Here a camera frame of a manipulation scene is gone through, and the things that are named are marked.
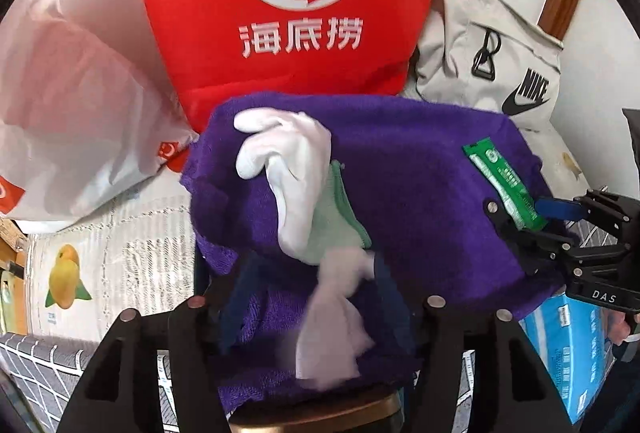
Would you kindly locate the green sachet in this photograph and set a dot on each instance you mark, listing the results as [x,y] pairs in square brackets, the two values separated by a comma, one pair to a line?
[500,183]

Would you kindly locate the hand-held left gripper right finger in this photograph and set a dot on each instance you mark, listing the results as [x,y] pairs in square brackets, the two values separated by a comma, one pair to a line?
[400,328]

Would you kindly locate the white cloth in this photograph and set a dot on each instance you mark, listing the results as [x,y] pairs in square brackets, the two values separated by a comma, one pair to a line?
[330,323]

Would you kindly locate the grey checked blanket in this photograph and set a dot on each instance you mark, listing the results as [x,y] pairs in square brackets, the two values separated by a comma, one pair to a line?
[40,363]

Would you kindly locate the mint green cloth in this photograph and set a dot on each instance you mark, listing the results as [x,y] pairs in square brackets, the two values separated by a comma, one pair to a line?
[330,223]

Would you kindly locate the wooden bed headboard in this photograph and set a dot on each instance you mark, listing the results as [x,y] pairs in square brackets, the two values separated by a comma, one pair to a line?
[14,313]

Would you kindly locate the white plastic shopping bag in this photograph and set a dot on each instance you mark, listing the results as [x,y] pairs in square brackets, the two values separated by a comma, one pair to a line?
[75,88]

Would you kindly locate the fruit print bed sheet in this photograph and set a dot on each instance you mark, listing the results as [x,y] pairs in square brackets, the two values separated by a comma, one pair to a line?
[125,263]

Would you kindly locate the white glove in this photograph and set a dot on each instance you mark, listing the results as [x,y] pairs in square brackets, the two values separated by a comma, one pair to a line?
[290,148]

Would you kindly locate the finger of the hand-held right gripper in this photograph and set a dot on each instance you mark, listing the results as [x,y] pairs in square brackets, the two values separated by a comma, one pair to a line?
[557,208]
[525,243]

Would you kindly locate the purple towel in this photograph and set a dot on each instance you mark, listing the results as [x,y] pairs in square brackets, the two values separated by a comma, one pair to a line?
[400,163]

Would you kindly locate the red paper shopping bag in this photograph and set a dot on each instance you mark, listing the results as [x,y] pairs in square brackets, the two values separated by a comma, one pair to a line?
[200,38]

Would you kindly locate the person's right hand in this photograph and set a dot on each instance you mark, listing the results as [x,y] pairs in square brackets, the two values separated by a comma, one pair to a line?
[622,328]

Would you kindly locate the blue tissue pack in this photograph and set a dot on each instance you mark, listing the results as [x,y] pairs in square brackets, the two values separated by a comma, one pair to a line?
[565,348]

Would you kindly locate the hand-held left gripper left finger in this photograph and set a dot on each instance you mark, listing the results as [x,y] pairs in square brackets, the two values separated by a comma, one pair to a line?
[200,338]

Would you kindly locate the grey waist bag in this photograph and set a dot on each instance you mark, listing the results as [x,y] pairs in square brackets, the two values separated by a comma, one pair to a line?
[465,53]

